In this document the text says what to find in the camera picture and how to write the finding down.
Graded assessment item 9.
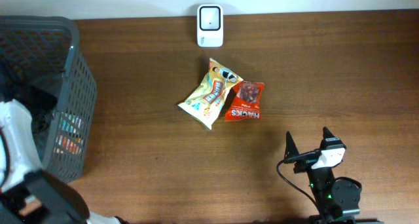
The grey plastic mesh basket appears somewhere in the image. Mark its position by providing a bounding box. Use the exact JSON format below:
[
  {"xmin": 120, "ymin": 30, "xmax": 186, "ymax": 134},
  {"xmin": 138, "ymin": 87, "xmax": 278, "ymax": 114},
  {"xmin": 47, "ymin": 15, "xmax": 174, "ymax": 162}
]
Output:
[{"xmin": 1, "ymin": 16, "xmax": 98, "ymax": 183}]

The white barcode scanner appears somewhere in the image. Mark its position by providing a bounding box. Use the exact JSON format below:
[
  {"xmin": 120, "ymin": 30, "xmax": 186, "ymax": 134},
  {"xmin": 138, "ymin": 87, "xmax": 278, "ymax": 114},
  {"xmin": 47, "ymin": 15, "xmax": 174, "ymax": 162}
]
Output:
[{"xmin": 196, "ymin": 4, "xmax": 224, "ymax": 48}]

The red Hacks candy bag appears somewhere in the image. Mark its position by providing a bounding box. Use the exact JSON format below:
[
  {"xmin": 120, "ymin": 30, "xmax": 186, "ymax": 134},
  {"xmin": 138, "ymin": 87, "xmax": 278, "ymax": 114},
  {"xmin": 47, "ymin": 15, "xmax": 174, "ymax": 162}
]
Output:
[{"xmin": 225, "ymin": 81, "xmax": 265, "ymax": 121}]

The yellow snack bag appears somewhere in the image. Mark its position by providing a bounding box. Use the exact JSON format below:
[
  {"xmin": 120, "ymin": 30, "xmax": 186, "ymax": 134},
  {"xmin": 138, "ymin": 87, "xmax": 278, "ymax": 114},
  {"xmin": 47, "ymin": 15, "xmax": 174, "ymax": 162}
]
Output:
[{"xmin": 177, "ymin": 58, "xmax": 243, "ymax": 130}]

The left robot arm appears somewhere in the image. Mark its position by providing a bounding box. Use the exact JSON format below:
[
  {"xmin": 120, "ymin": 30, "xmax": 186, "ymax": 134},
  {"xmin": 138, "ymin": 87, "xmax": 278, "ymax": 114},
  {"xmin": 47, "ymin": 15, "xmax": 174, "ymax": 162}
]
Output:
[{"xmin": 1, "ymin": 100, "xmax": 127, "ymax": 224}]

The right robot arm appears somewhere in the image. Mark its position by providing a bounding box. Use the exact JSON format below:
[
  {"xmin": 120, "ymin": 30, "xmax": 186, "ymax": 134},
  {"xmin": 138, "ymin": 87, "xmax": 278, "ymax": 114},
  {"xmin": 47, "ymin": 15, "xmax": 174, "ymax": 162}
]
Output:
[{"xmin": 276, "ymin": 127, "xmax": 379, "ymax": 224}]

